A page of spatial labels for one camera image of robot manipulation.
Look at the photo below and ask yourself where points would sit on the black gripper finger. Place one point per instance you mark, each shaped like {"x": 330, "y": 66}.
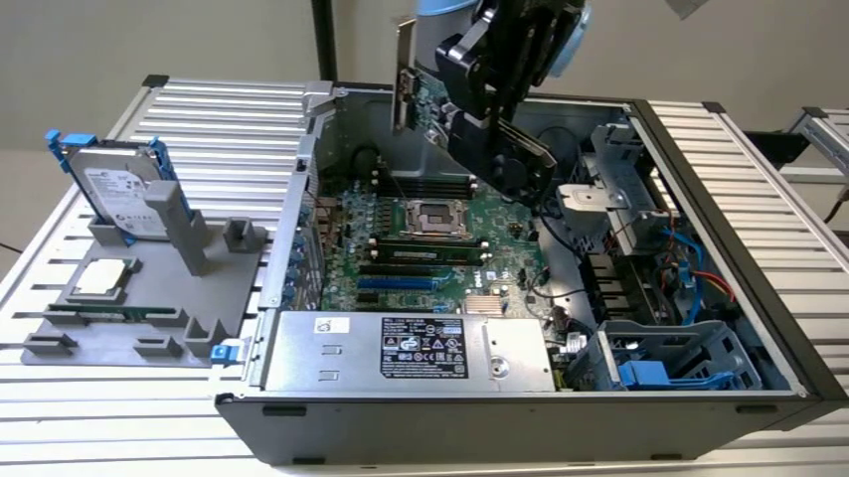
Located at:
{"x": 543, "y": 45}
{"x": 464, "y": 52}

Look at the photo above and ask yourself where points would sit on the green black graphics card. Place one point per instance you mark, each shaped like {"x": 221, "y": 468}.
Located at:
{"x": 523, "y": 174}

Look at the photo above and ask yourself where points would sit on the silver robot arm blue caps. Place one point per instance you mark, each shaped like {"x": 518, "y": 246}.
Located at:
{"x": 427, "y": 45}

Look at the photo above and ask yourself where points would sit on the black RAM slot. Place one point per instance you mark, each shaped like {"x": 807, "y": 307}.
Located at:
{"x": 424, "y": 182}
{"x": 424, "y": 194}
{"x": 431, "y": 247}
{"x": 458, "y": 261}
{"x": 424, "y": 188}
{"x": 431, "y": 241}
{"x": 424, "y": 176}

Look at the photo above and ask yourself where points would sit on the black table corner cap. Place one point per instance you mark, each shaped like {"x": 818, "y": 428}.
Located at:
{"x": 155, "y": 81}
{"x": 714, "y": 108}

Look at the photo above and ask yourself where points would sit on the grey metal drive cage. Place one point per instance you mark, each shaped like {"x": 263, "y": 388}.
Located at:
{"x": 586, "y": 199}

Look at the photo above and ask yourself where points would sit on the metal CPU socket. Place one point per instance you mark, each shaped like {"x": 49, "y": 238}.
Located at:
{"x": 431, "y": 217}

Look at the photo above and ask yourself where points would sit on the green motherboard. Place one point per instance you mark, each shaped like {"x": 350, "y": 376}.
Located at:
{"x": 496, "y": 228}

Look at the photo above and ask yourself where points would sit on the green RAM stick white label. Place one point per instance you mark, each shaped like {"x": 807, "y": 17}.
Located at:
{"x": 414, "y": 255}

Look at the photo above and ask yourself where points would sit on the long black expansion slot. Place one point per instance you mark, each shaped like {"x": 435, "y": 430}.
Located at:
{"x": 404, "y": 270}

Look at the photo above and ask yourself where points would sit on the aluminium side table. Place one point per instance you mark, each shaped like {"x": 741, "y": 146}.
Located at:
{"x": 822, "y": 124}

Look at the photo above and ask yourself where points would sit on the long blue expansion slot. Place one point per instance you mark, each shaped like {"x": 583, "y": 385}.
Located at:
{"x": 394, "y": 283}

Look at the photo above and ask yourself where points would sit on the black plastic card guide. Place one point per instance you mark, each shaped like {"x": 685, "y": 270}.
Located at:
{"x": 606, "y": 283}

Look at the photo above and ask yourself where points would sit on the silver chipset heatsink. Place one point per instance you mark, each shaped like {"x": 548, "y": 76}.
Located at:
{"x": 486, "y": 305}

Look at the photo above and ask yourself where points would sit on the short black expansion slot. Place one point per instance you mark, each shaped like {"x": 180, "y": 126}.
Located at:
{"x": 368, "y": 297}

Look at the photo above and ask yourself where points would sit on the hard disk in blue carrier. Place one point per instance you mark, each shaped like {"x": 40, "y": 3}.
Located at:
{"x": 112, "y": 189}

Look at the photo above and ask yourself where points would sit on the grey plastic disk bay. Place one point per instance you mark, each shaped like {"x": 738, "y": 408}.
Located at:
{"x": 663, "y": 333}

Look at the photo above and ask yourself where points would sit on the grey power supply unit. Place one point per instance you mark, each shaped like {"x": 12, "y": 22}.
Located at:
{"x": 318, "y": 358}

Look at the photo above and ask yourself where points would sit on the blue disk bay latch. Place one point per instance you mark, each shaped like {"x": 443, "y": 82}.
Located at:
{"x": 643, "y": 372}

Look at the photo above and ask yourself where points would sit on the silver CPU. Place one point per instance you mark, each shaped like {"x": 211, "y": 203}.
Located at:
{"x": 103, "y": 275}

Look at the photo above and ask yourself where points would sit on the blue case latch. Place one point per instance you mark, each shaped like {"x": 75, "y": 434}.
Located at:
{"x": 221, "y": 355}

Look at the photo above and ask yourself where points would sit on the black grey PC case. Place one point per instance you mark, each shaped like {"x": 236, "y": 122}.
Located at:
{"x": 464, "y": 432}

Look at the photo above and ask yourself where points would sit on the grey parts rack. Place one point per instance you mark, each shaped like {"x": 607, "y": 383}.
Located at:
{"x": 99, "y": 340}

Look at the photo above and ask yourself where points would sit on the black vertical post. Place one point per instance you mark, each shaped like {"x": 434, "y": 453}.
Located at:
{"x": 324, "y": 40}

